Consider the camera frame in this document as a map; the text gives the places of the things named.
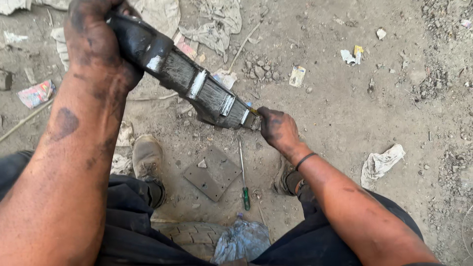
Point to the person's right hand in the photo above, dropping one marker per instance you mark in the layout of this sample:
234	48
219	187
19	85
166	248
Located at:
279	127

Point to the person's left hand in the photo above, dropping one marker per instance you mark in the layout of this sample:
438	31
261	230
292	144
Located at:
92	40

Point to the person's right fingers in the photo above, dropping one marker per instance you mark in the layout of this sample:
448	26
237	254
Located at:
266	118

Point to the black curved brake shoe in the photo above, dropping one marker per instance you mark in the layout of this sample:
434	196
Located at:
177	70

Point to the small printed card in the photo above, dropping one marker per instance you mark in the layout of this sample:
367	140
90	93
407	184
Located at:
297	76

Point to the black wristband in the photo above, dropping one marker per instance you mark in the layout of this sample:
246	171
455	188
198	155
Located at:
305	160

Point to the person's dusty right shoe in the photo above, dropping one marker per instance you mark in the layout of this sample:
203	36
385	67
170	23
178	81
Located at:
282	179

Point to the person's dusty shoe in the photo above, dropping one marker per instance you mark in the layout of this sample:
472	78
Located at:
148	162
282	179

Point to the thin wooden stick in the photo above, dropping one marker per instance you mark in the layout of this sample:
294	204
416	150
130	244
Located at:
244	46

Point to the square metal plate with holes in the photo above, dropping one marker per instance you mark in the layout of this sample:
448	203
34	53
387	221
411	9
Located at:
212	173

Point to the white and yellow paper scrap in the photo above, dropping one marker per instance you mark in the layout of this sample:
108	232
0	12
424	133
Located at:
353	55

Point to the dirty crumpled cloth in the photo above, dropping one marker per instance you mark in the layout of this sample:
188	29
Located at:
218	22

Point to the pink printed paper scrap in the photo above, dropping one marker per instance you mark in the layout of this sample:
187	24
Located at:
186	46

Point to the crumpled white rag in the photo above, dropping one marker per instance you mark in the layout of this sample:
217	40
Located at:
378	164

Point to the grey plastic bag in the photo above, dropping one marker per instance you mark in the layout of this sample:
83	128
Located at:
242	240

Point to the person's dusty left shoe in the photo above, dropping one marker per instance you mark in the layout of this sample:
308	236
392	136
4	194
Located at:
148	162

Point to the rubber tyre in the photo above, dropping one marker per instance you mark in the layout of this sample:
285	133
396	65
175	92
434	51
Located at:
192	236

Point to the person's dark trousers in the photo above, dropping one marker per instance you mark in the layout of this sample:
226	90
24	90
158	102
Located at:
133	225

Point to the colourful crumpled wrapper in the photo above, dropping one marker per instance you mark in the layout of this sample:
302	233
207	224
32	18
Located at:
36	94

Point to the long thin stick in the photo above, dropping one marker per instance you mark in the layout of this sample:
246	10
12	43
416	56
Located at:
26	120

